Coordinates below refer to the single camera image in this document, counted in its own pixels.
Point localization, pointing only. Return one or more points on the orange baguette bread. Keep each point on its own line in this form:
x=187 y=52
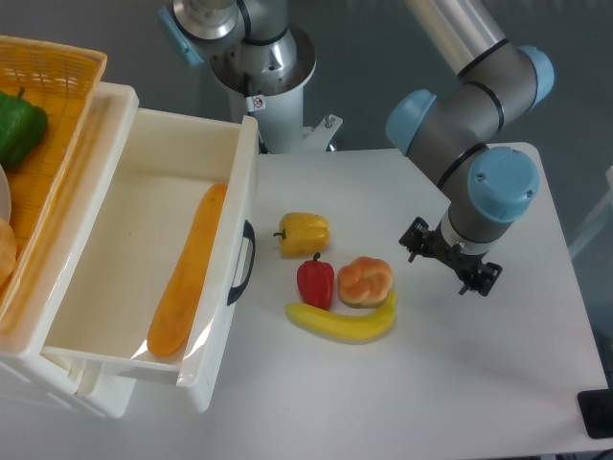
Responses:
x=172 y=322

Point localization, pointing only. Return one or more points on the yellow bell pepper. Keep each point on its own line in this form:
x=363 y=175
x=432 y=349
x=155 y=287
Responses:
x=300 y=234

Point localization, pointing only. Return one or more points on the white plastic drawer cabinet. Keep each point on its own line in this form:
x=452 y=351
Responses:
x=29 y=373

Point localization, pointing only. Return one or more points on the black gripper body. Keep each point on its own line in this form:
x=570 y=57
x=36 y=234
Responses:
x=466 y=266

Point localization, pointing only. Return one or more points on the round bread in basket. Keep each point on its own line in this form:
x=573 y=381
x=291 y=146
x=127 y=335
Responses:
x=8 y=251

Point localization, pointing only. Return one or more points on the yellow banana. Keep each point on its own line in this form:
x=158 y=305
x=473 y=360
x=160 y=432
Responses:
x=359 y=328

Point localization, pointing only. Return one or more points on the white plate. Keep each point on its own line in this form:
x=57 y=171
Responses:
x=5 y=196

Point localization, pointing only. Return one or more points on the black device at table edge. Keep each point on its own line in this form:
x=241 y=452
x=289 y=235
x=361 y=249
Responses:
x=596 y=411

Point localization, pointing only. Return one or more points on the red bell pepper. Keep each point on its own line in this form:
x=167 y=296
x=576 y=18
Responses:
x=315 y=282

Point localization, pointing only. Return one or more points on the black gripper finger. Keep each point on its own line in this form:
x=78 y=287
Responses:
x=414 y=239
x=480 y=278

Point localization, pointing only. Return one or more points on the white frame at right edge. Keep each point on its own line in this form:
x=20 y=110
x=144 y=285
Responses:
x=594 y=222

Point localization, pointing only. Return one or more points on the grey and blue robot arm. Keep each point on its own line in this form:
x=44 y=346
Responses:
x=445 y=138

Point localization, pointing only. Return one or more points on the knotted bread roll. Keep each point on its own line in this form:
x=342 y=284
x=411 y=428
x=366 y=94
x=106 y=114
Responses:
x=365 y=282

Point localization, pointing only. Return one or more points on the green bell pepper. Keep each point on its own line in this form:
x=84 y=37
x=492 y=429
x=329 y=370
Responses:
x=23 y=126

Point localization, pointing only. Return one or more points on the orange wicker basket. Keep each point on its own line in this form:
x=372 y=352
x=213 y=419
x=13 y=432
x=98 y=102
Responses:
x=61 y=79

